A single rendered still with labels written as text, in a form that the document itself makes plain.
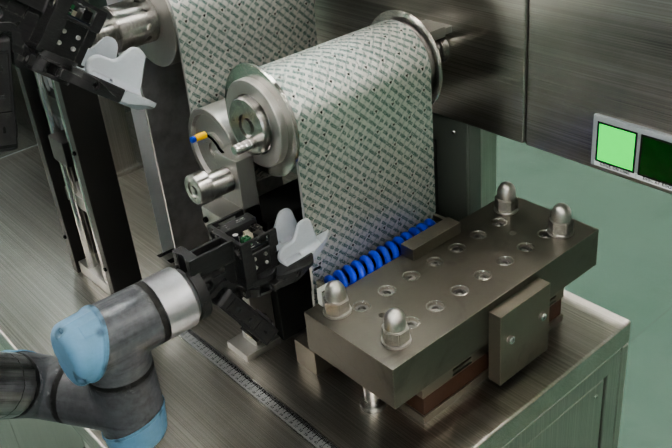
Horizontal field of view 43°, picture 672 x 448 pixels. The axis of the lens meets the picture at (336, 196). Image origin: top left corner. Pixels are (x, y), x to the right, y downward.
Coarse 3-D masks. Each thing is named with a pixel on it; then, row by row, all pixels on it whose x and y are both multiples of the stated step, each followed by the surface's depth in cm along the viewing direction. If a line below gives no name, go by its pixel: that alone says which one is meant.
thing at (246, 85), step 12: (240, 84) 103; (252, 84) 101; (228, 96) 106; (252, 96) 102; (264, 96) 100; (228, 108) 108; (264, 108) 101; (276, 108) 100; (276, 120) 100; (276, 132) 101; (276, 144) 102; (264, 156) 105; (276, 156) 103
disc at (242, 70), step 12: (240, 72) 104; (252, 72) 102; (264, 72) 100; (228, 84) 107; (264, 84) 101; (276, 84) 99; (276, 96) 100; (288, 108) 99; (288, 120) 100; (288, 132) 101; (288, 144) 102; (288, 156) 103; (264, 168) 108; (276, 168) 106; (288, 168) 104
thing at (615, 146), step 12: (600, 132) 106; (612, 132) 104; (624, 132) 103; (600, 144) 106; (612, 144) 105; (624, 144) 104; (600, 156) 107; (612, 156) 106; (624, 156) 104; (624, 168) 105
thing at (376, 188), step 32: (416, 128) 115; (320, 160) 105; (352, 160) 109; (384, 160) 113; (416, 160) 117; (320, 192) 107; (352, 192) 111; (384, 192) 115; (416, 192) 120; (320, 224) 109; (352, 224) 113; (384, 224) 117; (416, 224) 122; (320, 256) 111; (352, 256) 115
